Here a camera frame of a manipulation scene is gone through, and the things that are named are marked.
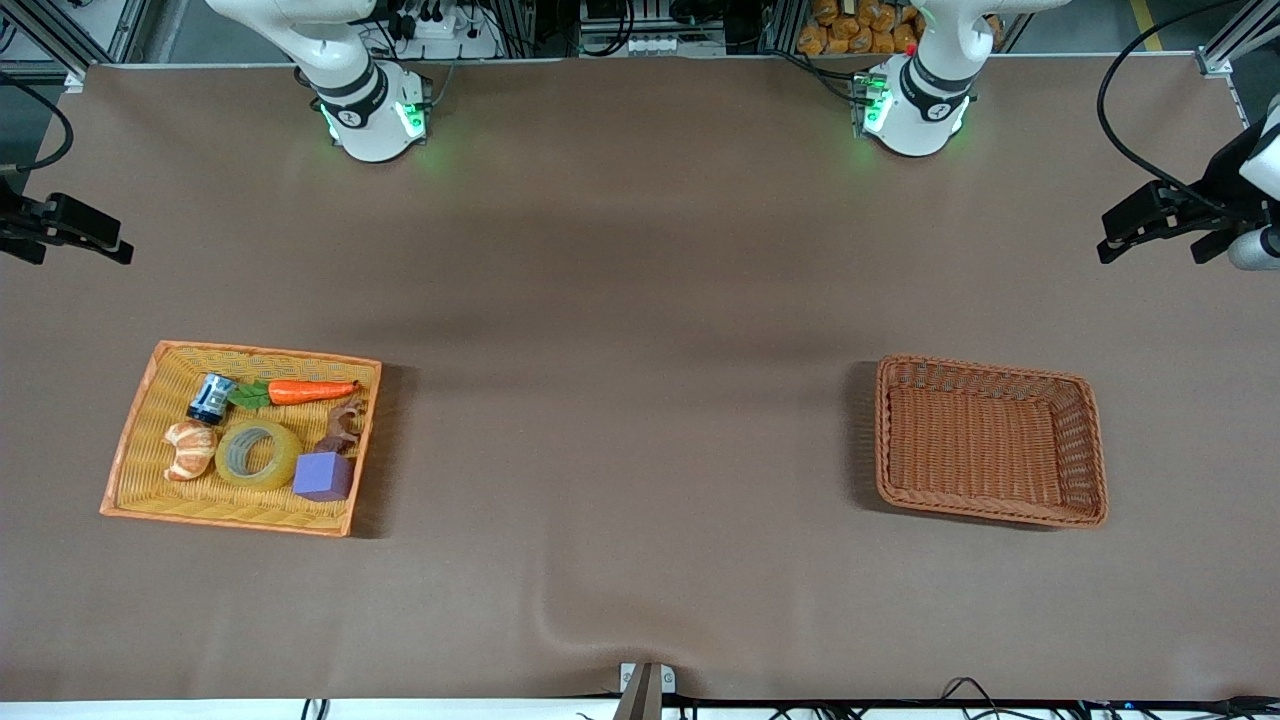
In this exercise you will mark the white power strip with plugs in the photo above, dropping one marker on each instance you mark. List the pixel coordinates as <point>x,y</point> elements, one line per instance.
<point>450,30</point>

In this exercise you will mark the brown wicker basket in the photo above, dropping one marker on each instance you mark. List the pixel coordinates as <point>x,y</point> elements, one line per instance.
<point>970,440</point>

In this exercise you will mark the brown table cloth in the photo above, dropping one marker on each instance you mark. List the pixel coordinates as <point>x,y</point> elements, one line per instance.
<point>640,300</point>

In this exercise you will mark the metal table edge bracket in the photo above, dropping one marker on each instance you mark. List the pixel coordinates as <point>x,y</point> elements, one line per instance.
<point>646,685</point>

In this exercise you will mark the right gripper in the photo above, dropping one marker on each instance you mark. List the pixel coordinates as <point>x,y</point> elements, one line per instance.
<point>18,222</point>

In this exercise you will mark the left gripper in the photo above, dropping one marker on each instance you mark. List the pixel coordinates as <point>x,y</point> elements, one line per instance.
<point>1211,189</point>

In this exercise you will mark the yellow wicker basket orange rim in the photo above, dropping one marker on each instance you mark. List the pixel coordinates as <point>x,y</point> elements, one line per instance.
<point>150,500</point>

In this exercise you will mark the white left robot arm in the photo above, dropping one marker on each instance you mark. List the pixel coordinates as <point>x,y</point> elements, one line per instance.
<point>915,120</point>

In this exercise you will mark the pile of orange bread toys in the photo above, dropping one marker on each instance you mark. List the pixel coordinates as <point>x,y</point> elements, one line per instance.
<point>850,30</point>

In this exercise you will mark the small blue can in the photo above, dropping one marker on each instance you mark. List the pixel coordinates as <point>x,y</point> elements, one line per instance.
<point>210,398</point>

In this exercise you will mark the orange toy carrot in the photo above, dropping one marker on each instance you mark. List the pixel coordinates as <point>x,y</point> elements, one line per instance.
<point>310,391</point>

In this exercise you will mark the brown animal figure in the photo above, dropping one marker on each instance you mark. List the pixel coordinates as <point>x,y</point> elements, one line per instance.
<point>338,432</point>

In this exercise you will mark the purple cube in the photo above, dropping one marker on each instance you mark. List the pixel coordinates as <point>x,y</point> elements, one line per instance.
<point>322,478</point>

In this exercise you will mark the aluminium frame post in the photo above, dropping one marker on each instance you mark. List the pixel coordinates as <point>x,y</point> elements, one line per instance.
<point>1235,40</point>
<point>60,35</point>

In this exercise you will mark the toy croissant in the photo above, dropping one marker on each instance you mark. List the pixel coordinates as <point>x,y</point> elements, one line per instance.
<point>190,450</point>

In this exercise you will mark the yellow tape roll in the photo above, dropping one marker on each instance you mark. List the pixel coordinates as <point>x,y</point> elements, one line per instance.
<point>228,468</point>

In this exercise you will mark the white empty power strip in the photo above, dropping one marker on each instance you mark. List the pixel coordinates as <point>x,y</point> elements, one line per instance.
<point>650,45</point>

